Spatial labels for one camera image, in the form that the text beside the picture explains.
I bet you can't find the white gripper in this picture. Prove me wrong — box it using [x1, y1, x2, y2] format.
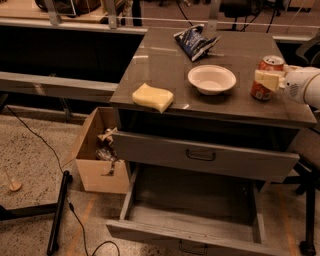
[254, 64, 317, 105]

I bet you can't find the red coke can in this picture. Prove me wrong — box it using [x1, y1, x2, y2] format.
[251, 55, 284, 101]

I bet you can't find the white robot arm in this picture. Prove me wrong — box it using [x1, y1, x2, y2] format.
[254, 65, 320, 109]

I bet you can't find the white paper bowl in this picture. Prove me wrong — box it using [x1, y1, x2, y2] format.
[188, 65, 237, 95]

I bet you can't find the grey drawer cabinet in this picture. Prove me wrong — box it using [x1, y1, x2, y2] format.
[105, 27, 318, 256]

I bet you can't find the blue chip bag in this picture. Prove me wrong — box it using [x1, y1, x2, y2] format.
[174, 24, 220, 62]

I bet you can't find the black stand right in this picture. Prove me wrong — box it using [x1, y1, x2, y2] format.
[284, 156, 320, 256]

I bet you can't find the yellow sponge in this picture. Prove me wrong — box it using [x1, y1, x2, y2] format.
[132, 83, 174, 113]

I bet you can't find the upper grey drawer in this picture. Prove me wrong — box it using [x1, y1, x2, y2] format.
[112, 131, 299, 182]

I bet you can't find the lower open grey drawer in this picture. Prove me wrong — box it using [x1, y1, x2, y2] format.
[107, 165, 281, 256]

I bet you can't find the crumpled trash in box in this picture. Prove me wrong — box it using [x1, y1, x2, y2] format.
[95, 128, 118, 161]

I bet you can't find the cardboard box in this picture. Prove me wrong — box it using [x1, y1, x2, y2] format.
[64, 107, 130, 194]

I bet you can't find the black table leg base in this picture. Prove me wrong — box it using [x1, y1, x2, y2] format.
[0, 170, 73, 256]

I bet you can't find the grey metal railing beam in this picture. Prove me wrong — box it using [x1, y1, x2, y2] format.
[0, 72, 118, 103]

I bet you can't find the small wooden floor object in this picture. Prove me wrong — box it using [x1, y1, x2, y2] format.
[5, 170, 22, 192]

